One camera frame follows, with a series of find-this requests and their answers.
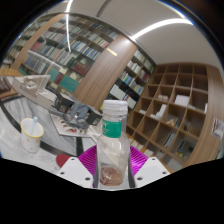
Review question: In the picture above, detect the wooden cubby shelf unit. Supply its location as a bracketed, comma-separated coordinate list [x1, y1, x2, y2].
[126, 63, 224, 168]

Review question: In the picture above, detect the dark brown site model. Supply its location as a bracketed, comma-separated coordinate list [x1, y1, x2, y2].
[0, 78, 10, 93]

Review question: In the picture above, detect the black and grey building model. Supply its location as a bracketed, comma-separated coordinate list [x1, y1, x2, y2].
[49, 91, 104, 138]

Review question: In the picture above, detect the dark recessed ceiling track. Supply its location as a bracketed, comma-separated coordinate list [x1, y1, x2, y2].
[96, 0, 113, 18]

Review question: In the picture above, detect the flat round red coaster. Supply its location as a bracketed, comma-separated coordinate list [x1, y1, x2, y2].
[55, 153, 72, 167]

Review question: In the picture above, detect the linear ceiling light strip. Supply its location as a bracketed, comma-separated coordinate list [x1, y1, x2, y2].
[131, 18, 194, 41]

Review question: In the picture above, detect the dark-framed bookshelf with books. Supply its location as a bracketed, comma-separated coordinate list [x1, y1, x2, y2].
[101, 49, 157, 111]

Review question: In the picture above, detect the white cup with yellow rim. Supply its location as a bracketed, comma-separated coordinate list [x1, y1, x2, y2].
[19, 117, 45, 154]

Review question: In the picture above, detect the white stepped building model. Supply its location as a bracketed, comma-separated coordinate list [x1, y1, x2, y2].
[11, 74, 56, 107]

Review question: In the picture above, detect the small gold wall sign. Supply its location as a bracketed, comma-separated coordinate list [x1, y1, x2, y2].
[105, 47, 119, 57]

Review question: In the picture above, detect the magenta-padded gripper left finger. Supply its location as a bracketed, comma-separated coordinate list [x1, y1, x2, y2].
[55, 145, 101, 188]

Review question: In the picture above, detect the pale blue spoon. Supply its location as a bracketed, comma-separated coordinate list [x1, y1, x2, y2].
[30, 115, 39, 136]

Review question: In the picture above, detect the wide wooden bookshelf with books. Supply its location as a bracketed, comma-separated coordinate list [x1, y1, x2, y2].
[18, 13, 121, 94]

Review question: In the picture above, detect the narrow wooden bookshelf with books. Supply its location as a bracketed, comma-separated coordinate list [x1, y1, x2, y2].
[1, 19, 38, 68]

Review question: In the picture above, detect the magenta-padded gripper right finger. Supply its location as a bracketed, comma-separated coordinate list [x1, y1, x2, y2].
[128, 145, 171, 188]

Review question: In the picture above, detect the clear bottle with green label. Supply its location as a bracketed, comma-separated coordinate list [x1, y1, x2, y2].
[94, 99, 132, 189]

